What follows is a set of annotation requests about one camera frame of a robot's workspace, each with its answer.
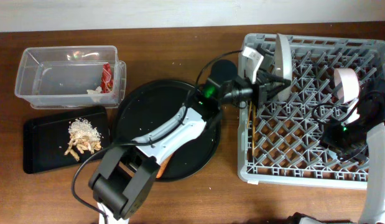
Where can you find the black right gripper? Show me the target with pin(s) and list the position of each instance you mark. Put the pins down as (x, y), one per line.
(327, 137)

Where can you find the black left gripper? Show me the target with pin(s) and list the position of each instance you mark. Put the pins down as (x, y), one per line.
(266, 89)

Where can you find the grey plate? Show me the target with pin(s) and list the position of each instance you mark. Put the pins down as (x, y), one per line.
(283, 64)

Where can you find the wooden chopstick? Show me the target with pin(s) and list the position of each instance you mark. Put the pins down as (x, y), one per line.
(253, 130)
(249, 114)

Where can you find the white bowl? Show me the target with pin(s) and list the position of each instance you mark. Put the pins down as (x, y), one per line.
(348, 80)

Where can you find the orange carrot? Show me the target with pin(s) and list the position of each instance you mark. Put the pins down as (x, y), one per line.
(163, 167)

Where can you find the red snack wrapper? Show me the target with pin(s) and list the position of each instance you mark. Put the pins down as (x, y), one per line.
(106, 79)

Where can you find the peanut shells food scraps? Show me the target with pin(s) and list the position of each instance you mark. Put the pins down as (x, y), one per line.
(83, 138)

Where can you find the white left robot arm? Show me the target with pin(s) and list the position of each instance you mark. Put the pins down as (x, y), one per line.
(128, 170)

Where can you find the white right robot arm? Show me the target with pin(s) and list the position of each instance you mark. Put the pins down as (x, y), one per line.
(364, 125)

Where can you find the grey dishwasher rack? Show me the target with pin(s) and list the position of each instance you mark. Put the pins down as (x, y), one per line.
(288, 149)

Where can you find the black base block bottom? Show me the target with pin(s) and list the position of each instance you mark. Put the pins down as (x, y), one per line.
(300, 218)

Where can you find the round black tray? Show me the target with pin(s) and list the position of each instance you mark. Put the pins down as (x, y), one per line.
(149, 106)

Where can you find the white scrap in bin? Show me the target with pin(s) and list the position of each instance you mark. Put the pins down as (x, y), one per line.
(95, 94)

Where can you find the clear plastic bin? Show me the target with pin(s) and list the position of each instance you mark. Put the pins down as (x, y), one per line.
(58, 77)

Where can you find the black rectangular tray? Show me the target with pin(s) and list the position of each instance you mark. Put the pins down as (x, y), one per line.
(46, 139)

